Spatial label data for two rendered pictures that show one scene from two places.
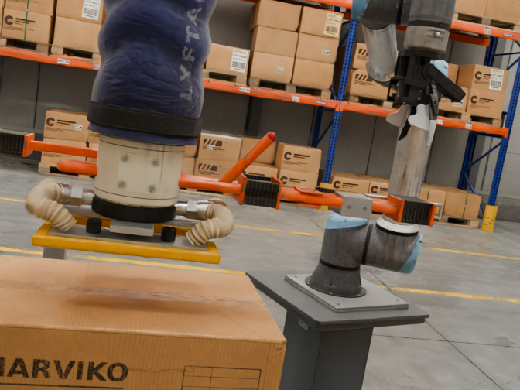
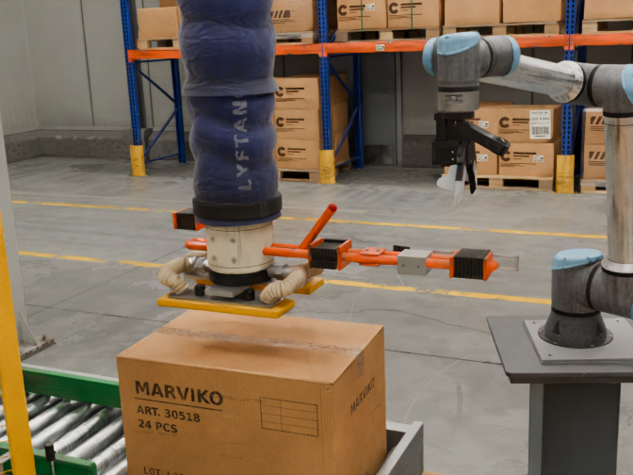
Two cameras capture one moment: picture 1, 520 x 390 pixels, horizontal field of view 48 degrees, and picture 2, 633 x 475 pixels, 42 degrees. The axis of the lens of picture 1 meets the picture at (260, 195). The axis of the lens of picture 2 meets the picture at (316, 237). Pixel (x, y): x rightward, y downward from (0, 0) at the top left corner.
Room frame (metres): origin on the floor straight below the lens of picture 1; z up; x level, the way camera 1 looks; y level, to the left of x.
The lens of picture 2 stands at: (-0.38, -1.11, 1.74)
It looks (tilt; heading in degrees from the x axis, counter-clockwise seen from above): 14 degrees down; 36
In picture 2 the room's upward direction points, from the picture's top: 2 degrees counter-clockwise
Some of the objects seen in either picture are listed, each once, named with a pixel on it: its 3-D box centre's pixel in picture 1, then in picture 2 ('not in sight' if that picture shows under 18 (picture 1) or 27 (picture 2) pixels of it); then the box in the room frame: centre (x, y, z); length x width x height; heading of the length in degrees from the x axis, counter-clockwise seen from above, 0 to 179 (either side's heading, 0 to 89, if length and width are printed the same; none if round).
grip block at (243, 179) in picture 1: (258, 189); (330, 253); (1.23, 0.01, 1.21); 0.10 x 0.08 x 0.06; 12
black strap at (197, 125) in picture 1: (145, 118); (237, 203); (1.18, 0.25, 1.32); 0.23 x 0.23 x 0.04
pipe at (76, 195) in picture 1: (135, 206); (241, 270); (1.18, 0.25, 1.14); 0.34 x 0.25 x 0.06; 102
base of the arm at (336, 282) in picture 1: (337, 273); (575, 319); (2.09, -0.33, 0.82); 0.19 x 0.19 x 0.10
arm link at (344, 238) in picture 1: (347, 237); (578, 278); (2.09, -0.34, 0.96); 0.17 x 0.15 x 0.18; 75
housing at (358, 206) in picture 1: (352, 205); (414, 262); (1.28, -0.20, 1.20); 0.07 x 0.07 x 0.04; 12
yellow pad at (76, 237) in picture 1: (131, 236); (224, 297); (1.08, 0.23, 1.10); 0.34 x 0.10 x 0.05; 102
